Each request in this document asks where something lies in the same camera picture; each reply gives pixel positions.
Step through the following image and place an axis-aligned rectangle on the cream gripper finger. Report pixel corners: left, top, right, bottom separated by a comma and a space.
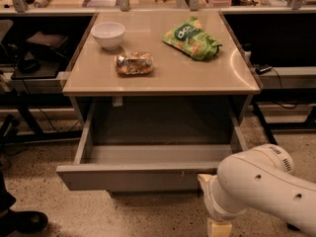
206, 218, 232, 237

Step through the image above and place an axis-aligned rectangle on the grey top drawer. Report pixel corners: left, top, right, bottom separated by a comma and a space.
56, 98, 247, 194

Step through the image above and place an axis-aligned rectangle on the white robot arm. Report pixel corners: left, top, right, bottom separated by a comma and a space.
197, 144, 316, 237

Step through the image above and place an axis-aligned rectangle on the grey cabinet with beige top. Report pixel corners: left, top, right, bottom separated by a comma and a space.
61, 9, 262, 126

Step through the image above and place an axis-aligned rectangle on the black table leg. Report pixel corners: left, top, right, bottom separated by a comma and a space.
252, 102, 277, 145

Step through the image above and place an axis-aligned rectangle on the white paper tag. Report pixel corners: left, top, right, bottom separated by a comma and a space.
113, 97, 122, 107

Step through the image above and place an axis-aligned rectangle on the black power adapter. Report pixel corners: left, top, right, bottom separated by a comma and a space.
255, 64, 273, 75

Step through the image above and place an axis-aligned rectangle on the foil wrapped snack pack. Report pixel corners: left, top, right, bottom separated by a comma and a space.
115, 51, 153, 75

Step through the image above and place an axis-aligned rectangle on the green chip bag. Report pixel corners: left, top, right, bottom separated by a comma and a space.
161, 17, 221, 61

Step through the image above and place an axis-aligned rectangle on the white ceramic bowl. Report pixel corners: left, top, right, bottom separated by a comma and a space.
91, 22, 125, 49

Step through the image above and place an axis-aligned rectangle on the black shoe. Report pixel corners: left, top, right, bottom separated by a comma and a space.
10, 211, 48, 234

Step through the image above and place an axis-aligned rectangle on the dark box on shelf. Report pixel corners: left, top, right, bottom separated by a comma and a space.
26, 32, 68, 55

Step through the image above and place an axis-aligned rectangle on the black desk lamp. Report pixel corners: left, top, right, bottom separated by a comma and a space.
8, 43, 40, 74

